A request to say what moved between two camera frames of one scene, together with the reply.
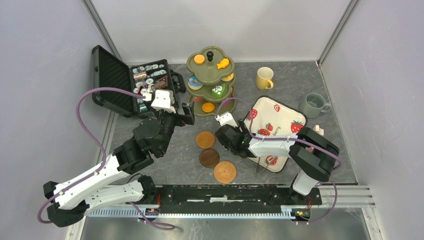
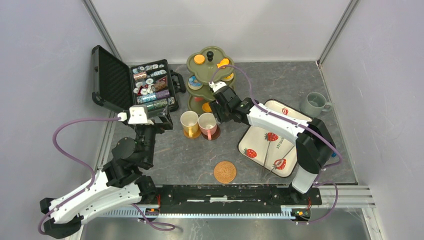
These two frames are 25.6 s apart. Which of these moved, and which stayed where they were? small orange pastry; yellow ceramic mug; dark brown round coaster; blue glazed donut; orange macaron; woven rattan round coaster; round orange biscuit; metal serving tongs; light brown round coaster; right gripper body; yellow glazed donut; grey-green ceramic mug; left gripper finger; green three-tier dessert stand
Moved: left gripper finger; right gripper body; light brown round coaster; yellow ceramic mug; metal serving tongs; dark brown round coaster
Stayed: blue glazed donut; woven rattan round coaster; green three-tier dessert stand; round orange biscuit; yellow glazed donut; small orange pastry; grey-green ceramic mug; orange macaron
